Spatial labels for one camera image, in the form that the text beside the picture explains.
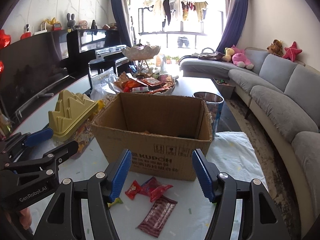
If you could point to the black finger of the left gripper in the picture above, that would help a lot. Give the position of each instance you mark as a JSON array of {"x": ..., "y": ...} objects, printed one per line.
[{"x": 49, "y": 161}]

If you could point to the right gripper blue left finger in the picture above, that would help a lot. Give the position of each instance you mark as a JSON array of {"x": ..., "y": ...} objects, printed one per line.
[{"x": 62, "y": 218}]

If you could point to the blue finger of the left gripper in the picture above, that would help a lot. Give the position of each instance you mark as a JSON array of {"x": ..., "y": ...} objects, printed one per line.
[{"x": 18, "y": 144}]

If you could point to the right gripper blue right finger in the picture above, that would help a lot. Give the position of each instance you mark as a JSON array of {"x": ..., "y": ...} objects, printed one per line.
[{"x": 260, "y": 218}]

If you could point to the small yellow green candy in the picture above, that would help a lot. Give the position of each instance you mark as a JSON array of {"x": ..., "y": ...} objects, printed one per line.
[{"x": 116, "y": 201}]

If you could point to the small red candy packet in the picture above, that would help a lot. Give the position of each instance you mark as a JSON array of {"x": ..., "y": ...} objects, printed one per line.
[{"x": 133, "y": 190}]

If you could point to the maroon striped snack packet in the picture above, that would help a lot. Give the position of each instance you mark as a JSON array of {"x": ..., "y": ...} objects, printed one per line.
[{"x": 157, "y": 217}]

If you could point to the red crinkled snack bag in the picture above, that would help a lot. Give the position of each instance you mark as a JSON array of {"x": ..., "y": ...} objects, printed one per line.
[{"x": 154, "y": 189}]

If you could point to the person's left hand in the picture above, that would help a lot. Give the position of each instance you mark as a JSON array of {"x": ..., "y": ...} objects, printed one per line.
[{"x": 25, "y": 218}]

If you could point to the gold lid snack container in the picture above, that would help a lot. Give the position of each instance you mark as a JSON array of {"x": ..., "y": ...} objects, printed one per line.
[{"x": 70, "y": 120}]

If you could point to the red heart balloon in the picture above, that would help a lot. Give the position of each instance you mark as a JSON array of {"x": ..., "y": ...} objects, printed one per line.
[
  {"x": 5, "y": 39},
  {"x": 1, "y": 67}
]

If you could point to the black television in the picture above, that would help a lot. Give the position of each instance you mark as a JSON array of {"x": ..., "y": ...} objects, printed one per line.
[{"x": 32, "y": 66}]

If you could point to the clear plastic snack bag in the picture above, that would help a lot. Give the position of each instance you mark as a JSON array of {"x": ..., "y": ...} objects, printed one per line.
[{"x": 103, "y": 85}]

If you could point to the brown cardboard box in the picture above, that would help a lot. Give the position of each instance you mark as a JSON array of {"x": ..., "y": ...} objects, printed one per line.
[{"x": 161, "y": 131}]

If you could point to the black upright piano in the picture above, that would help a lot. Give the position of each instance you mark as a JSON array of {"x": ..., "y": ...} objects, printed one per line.
[{"x": 85, "y": 45}]

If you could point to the white tiered snack tray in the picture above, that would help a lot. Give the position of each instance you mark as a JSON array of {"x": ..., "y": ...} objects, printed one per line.
[{"x": 145, "y": 79}]

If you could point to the grey curved sofa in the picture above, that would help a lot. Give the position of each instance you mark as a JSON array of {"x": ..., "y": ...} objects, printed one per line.
[{"x": 286, "y": 92}]

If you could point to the clear tall nut jar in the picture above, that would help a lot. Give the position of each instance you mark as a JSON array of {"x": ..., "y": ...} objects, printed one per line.
[{"x": 214, "y": 104}]

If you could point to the grey toy storage bin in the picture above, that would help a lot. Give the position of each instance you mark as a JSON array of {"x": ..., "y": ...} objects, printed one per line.
[{"x": 225, "y": 87}]

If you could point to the grey rabbit figurine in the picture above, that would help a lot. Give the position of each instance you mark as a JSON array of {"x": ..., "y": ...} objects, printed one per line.
[{"x": 70, "y": 21}]

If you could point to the pink plush toy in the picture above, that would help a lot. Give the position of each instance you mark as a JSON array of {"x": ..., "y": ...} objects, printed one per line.
[{"x": 240, "y": 59}]

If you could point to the red star pillow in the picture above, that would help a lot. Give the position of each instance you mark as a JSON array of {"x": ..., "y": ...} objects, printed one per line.
[{"x": 292, "y": 52}]

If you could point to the yellow plush toy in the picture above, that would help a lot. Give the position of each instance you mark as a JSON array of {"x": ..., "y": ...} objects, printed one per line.
[{"x": 229, "y": 52}]

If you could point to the brown lion plush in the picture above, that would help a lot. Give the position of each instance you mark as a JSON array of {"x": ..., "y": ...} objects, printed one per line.
[{"x": 276, "y": 48}]

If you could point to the handbag on sofa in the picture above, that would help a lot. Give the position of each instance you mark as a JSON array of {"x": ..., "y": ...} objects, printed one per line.
[{"x": 210, "y": 54}]

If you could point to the left blue curtain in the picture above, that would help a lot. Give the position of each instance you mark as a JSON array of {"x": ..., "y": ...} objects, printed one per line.
[{"x": 120, "y": 11}]

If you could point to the blue curtain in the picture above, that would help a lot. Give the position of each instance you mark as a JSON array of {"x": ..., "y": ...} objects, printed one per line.
[
  {"x": 120, "y": 11},
  {"x": 235, "y": 24}
]

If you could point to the right blue curtain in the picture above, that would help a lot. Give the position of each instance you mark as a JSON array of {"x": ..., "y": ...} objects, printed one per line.
[{"x": 235, "y": 24}]

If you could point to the white red security camera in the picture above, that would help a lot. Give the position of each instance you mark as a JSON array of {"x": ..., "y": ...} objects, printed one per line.
[{"x": 26, "y": 33}]

